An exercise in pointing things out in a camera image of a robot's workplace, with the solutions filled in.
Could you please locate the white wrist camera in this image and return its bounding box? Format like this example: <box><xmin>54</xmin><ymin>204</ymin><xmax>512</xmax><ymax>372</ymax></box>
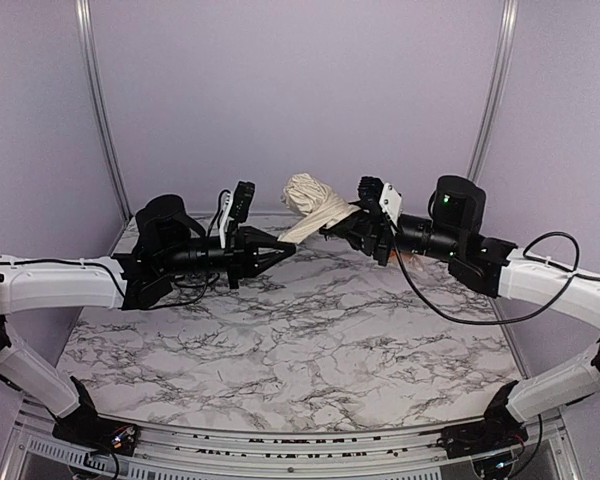
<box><xmin>217</xmin><ymin>181</ymin><xmax>256</xmax><ymax>248</ymax></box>
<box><xmin>357</xmin><ymin>176</ymin><xmax>402</xmax><ymax>226</ymax></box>

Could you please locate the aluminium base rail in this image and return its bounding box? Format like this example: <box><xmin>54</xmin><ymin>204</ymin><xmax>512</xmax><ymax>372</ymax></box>
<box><xmin>0</xmin><ymin>398</ymin><xmax>582</xmax><ymax>479</ymax></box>

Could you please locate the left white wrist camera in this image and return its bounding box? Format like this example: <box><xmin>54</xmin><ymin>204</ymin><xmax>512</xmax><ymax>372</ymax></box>
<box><xmin>217</xmin><ymin>181</ymin><xmax>256</xmax><ymax>248</ymax></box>

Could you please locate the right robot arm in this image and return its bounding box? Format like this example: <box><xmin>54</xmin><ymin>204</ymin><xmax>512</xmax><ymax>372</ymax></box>
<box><xmin>320</xmin><ymin>175</ymin><xmax>600</xmax><ymax>458</ymax></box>

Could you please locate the right aluminium frame post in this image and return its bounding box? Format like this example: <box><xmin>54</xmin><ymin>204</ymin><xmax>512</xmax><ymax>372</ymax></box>
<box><xmin>467</xmin><ymin>0</ymin><xmax>519</xmax><ymax>183</ymax></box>

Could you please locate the left aluminium frame post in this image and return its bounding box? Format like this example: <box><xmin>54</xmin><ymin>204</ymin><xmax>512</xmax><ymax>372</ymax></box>
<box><xmin>75</xmin><ymin>0</ymin><xmax>133</xmax><ymax>223</ymax></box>

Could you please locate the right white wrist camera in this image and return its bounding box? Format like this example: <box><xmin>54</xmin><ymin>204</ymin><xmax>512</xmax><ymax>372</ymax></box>
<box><xmin>357</xmin><ymin>176</ymin><xmax>402</xmax><ymax>226</ymax></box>

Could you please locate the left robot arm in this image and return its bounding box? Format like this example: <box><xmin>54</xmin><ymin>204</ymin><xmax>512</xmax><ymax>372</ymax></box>
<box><xmin>0</xmin><ymin>183</ymin><xmax>296</xmax><ymax>456</ymax></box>

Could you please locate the cream and black umbrella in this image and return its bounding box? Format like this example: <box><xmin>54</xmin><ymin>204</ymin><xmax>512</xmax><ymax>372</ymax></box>
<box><xmin>278</xmin><ymin>173</ymin><xmax>360</xmax><ymax>244</ymax></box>

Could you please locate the aluminium frame post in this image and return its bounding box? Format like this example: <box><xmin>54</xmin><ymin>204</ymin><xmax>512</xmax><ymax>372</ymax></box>
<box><xmin>467</xmin><ymin>0</ymin><xmax>519</xmax><ymax>183</ymax></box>
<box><xmin>75</xmin><ymin>0</ymin><xmax>133</xmax><ymax>223</ymax></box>

